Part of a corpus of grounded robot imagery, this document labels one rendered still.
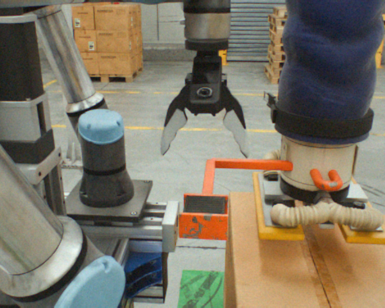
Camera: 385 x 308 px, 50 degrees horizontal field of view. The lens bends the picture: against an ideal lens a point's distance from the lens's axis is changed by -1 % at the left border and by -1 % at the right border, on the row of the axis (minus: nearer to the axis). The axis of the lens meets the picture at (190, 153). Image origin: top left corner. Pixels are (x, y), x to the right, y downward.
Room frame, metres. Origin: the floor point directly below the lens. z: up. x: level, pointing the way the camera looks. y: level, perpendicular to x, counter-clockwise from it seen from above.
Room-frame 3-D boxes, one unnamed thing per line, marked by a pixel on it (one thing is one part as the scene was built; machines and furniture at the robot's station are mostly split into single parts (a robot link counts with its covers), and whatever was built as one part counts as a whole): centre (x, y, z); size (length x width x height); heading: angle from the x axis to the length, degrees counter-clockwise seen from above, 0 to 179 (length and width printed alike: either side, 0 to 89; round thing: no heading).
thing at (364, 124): (0.95, -0.31, 1.30); 0.23 x 0.23 x 0.04
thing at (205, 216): (0.67, -0.03, 1.18); 0.09 x 0.08 x 0.05; 85
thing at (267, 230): (0.95, -0.22, 1.08); 0.34 x 0.10 x 0.05; 175
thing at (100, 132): (1.04, 0.24, 1.20); 0.13 x 0.12 x 0.14; 22
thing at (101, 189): (1.04, 0.23, 1.09); 0.15 x 0.15 x 0.10
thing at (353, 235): (0.94, -0.41, 1.08); 0.34 x 0.10 x 0.05; 175
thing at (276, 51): (8.08, -2.04, 0.65); 1.29 x 1.10 x 1.31; 175
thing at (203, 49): (0.70, -0.03, 1.43); 0.09 x 0.08 x 0.12; 175
